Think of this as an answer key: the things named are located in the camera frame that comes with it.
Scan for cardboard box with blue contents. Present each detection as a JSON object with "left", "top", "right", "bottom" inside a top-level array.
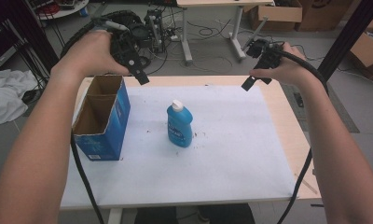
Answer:
[{"left": 349, "top": 15, "right": 373, "bottom": 82}]

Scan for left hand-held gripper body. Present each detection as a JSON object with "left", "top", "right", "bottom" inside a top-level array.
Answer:
[{"left": 92, "top": 17, "right": 150, "bottom": 68}]

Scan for dark panel stand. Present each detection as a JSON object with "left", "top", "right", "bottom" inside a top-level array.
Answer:
[{"left": 0, "top": 0, "right": 60, "bottom": 73}]

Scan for blue bottle with white cap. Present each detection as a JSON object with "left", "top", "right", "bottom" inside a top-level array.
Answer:
[{"left": 166, "top": 99, "right": 194, "bottom": 148}]

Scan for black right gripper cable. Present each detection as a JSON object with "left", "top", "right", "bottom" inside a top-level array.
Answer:
[{"left": 276, "top": 49, "right": 329, "bottom": 224}]

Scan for white-legged wooden desk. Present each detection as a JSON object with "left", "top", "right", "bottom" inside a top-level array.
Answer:
[{"left": 175, "top": 0, "right": 275, "bottom": 63}]

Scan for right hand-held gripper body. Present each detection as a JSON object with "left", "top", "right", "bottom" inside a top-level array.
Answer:
[{"left": 242, "top": 17, "right": 283, "bottom": 70}]

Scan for thin wooden stick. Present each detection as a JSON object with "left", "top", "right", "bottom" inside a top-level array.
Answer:
[{"left": 295, "top": 173, "right": 319, "bottom": 195}]

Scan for black metal frame post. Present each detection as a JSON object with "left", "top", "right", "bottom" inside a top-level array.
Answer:
[{"left": 317, "top": 0, "right": 373, "bottom": 82}]

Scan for white table leg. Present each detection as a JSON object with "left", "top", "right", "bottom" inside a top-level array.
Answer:
[{"left": 107, "top": 207, "right": 124, "bottom": 224}]

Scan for round white table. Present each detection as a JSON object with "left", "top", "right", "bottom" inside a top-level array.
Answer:
[{"left": 35, "top": 0, "right": 90, "bottom": 21}]

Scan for small black device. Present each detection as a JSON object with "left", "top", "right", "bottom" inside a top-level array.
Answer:
[{"left": 294, "top": 91, "right": 305, "bottom": 108}]

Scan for large closed cardboard box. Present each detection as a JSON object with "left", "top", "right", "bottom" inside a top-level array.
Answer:
[{"left": 296, "top": 0, "right": 354, "bottom": 32}]

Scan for open-frame computer tower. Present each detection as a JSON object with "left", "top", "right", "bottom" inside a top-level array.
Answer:
[{"left": 144, "top": 8, "right": 166, "bottom": 54}]

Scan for open cardboard box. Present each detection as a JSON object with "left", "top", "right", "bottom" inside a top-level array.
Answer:
[{"left": 249, "top": 0, "right": 304, "bottom": 32}]

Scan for loose black floor cables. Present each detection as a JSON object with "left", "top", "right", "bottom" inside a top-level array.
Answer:
[{"left": 165, "top": 17, "right": 248, "bottom": 74}]

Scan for dark grey floor mat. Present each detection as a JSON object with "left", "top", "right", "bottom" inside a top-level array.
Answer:
[{"left": 281, "top": 82, "right": 360, "bottom": 134}]

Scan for person's left hand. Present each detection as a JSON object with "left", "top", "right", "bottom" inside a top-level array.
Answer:
[{"left": 49, "top": 30, "right": 131, "bottom": 84}]

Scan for white paper mat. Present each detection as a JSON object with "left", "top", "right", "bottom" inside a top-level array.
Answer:
[{"left": 60, "top": 85, "right": 297, "bottom": 209}]

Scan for white crumpled cloth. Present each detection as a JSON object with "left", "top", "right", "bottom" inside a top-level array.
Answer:
[{"left": 0, "top": 68, "right": 39, "bottom": 125}]

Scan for person's right hand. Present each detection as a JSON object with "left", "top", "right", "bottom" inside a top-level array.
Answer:
[{"left": 249, "top": 41, "right": 324, "bottom": 90}]

